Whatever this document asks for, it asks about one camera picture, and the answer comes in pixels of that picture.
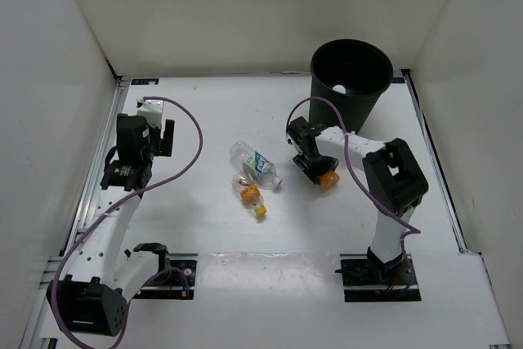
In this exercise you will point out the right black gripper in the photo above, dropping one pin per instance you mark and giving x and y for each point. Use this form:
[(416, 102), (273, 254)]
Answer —
[(329, 163)]

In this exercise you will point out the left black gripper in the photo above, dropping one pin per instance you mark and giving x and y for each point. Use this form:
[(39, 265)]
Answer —
[(163, 145)]

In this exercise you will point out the small clear bottle yellow cap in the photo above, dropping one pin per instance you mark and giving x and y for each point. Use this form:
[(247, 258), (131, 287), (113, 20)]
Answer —
[(246, 190)]

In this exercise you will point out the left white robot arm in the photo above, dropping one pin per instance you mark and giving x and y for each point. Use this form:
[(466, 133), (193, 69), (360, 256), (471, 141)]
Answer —
[(100, 278)]

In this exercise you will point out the clear bottle with blue label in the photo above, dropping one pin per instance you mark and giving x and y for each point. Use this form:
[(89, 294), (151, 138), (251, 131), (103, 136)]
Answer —
[(255, 164)]

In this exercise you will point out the orange juice bottle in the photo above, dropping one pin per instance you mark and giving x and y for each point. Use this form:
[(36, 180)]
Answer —
[(329, 179)]

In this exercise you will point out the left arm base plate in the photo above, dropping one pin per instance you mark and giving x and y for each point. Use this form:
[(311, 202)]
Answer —
[(176, 284)]

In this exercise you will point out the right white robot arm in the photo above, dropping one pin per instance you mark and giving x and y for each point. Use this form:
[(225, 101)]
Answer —
[(394, 181)]

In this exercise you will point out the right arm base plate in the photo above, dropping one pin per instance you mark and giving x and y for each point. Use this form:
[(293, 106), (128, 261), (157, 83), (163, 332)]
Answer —
[(363, 281)]

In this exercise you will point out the black plastic waste bin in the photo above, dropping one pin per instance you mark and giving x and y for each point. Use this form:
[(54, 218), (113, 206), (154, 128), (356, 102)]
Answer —
[(365, 71)]

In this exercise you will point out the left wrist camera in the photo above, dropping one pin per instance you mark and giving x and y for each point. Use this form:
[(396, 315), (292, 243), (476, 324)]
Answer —
[(151, 110)]

